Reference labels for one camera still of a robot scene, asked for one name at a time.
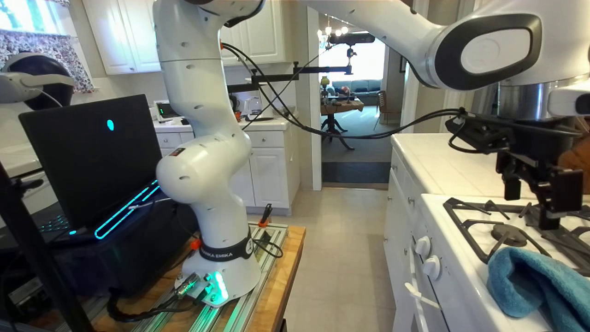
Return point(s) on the black stove grate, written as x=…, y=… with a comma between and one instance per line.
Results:
x=488, y=228

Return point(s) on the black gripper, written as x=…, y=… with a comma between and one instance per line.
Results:
x=540, y=141

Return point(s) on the wooden knife block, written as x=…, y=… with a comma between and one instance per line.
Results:
x=577, y=158

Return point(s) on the white base cabinet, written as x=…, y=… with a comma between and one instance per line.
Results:
x=267, y=167

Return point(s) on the white upper cabinet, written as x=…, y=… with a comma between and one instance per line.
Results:
x=125, y=42

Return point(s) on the white stove knob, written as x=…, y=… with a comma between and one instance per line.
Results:
x=431, y=267
x=422, y=246

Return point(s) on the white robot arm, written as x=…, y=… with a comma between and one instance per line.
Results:
x=532, y=51

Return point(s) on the white gas stove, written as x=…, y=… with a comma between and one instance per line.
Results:
x=459, y=320

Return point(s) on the black laptop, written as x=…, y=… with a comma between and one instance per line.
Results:
x=99, y=160

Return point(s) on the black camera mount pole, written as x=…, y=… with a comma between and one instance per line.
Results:
x=258, y=77

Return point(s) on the wooden cart top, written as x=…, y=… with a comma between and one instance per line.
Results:
x=261, y=311

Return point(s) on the black white headset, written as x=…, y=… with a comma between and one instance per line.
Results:
x=35, y=80

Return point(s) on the white oven door handle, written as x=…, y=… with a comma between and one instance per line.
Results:
x=424, y=309

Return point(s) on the blue towel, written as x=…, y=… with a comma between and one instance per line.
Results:
x=523, y=283

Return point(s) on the white counter cabinet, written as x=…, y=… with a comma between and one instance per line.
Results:
x=422, y=174

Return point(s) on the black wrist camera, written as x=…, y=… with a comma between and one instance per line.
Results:
x=470, y=136

